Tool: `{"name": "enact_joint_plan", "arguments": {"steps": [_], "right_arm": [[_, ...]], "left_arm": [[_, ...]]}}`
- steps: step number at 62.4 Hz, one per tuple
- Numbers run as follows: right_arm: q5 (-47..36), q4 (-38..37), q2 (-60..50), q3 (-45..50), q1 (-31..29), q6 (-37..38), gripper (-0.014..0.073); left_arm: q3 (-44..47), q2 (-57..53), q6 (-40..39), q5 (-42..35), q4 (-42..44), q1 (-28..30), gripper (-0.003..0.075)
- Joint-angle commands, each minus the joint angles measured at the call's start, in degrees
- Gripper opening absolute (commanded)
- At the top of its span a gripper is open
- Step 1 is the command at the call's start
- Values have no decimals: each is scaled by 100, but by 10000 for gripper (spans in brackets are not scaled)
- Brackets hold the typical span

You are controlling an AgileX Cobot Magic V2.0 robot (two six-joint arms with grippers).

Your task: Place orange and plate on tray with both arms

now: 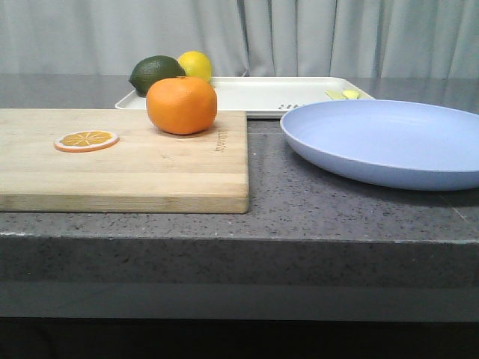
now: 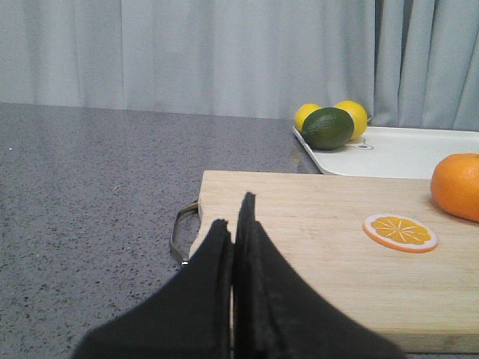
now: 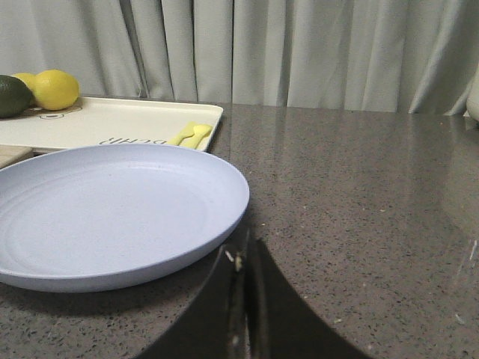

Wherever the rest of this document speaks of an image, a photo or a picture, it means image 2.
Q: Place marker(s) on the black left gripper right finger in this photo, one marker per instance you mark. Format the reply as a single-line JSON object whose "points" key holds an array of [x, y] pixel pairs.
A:
{"points": [[278, 315]]}

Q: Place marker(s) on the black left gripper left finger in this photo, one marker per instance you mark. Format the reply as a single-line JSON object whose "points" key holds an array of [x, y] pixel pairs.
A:
{"points": [[188, 318]]}

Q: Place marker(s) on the orange tangerine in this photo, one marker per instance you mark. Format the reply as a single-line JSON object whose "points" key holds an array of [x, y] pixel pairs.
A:
{"points": [[454, 185]]}

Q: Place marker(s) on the white rectangular tray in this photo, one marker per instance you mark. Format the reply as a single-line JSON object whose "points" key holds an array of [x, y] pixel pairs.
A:
{"points": [[392, 152]]}

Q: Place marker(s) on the wooden cutting board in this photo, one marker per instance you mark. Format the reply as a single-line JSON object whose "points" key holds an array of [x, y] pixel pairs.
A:
{"points": [[426, 303]]}

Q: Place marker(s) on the orange slice toy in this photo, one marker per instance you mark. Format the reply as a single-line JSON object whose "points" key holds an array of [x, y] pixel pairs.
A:
{"points": [[400, 233]]}

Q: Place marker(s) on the green lime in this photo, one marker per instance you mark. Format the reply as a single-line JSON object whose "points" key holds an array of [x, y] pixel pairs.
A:
{"points": [[327, 128]]}

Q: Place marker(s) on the yellow lemon left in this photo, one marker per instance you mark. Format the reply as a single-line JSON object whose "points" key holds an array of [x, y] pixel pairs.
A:
{"points": [[303, 112]]}

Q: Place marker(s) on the yellow lemon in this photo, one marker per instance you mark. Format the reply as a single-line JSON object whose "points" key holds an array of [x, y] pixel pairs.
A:
{"points": [[303, 112], [358, 114]]}

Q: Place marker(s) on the yellow lemon right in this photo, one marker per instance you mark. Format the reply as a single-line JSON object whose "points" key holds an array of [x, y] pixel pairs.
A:
{"points": [[358, 114]]}

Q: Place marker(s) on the grey curtain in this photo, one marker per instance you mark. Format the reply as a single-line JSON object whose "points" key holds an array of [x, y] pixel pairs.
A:
{"points": [[409, 63]]}

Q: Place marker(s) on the metal cutting board handle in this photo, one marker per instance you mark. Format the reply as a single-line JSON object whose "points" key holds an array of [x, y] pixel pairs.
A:
{"points": [[180, 256]]}

